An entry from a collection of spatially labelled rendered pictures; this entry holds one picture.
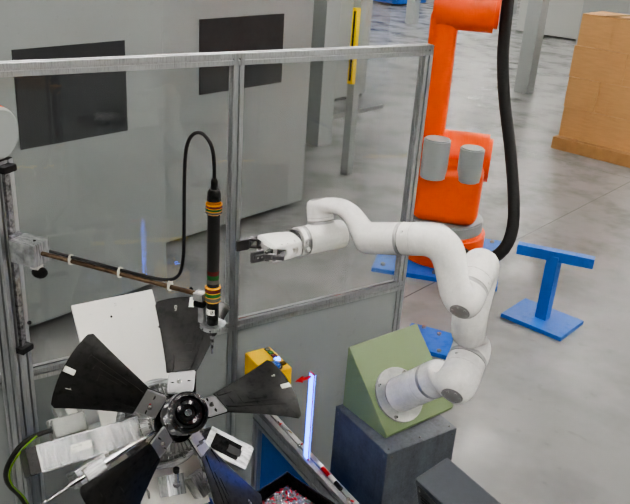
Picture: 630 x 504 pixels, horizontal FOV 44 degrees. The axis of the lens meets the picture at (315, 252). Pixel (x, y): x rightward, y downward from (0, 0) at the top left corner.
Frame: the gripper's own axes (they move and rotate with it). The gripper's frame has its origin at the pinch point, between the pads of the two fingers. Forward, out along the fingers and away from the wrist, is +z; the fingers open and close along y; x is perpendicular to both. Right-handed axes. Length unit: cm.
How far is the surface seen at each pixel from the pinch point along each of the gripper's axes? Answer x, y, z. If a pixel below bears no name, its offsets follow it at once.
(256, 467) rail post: -105, 31, -24
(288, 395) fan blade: -47.9, -5.1, -13.1
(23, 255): -12, 48, 48
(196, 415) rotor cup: -44.3, -6.2, 17.6
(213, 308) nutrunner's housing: -14.3, -1.9, 10.8
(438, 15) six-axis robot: 23, 262, -291
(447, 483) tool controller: -41, -64, -24
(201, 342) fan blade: -31.0, 8.7, 9.3
